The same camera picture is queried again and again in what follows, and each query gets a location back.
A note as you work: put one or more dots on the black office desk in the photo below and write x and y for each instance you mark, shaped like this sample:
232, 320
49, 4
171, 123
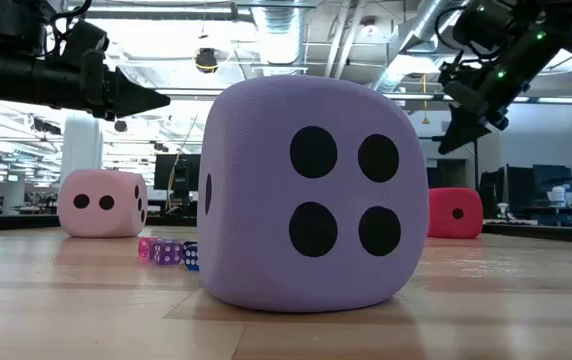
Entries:
566, 210

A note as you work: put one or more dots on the silver ceiling duct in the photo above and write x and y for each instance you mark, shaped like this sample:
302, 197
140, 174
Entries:
286, 40
416, 30

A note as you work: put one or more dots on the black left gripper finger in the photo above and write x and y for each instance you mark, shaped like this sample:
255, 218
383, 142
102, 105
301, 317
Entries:
136, 95
126, 115

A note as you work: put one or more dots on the round ceiling fixture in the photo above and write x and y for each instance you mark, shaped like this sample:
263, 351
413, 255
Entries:
369, 27

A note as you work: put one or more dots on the large purple foam die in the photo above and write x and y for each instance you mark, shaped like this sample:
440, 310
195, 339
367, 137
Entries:
256, 200

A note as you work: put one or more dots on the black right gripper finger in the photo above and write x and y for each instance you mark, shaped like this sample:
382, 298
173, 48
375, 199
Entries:
458, 130
481, 131

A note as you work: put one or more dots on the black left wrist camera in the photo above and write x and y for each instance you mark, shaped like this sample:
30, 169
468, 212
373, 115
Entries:
83, 42

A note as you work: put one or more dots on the small purple translucent die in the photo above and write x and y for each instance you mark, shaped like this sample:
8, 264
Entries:
166, 252

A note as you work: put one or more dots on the white cup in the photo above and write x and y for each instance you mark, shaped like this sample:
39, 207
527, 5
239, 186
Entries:
557, 196

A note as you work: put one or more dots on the black desk monitor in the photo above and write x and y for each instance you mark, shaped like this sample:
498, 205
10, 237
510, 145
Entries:
520, 190
553, 175
493, 195

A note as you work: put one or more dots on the ceiling light strip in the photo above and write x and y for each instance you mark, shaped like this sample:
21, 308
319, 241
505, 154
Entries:
408, 95
521, 98
571, 100

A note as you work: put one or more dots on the small blue translucent die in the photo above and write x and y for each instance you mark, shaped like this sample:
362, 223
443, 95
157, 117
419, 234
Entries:
191, 257

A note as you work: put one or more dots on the small pink translucent die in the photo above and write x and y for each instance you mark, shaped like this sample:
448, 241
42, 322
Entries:
144, 248

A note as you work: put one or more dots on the white round pillar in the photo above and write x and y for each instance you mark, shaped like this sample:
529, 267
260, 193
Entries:
81, 145

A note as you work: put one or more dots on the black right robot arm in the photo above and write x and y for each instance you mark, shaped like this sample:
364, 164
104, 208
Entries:
571, 30

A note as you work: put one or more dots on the black office monitor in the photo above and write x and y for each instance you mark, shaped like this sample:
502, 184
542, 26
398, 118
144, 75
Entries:
166, 170

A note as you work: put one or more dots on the black hanging ceiling camera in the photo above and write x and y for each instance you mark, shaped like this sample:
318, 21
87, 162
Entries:
206, 59

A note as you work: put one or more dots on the large red foam die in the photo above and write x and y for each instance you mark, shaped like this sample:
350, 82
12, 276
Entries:
461, 227

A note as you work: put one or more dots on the small white desk gadget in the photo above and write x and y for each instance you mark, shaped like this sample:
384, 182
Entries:
502, 209

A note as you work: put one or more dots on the large pink foam die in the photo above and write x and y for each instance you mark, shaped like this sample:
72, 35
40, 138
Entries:
101, 220

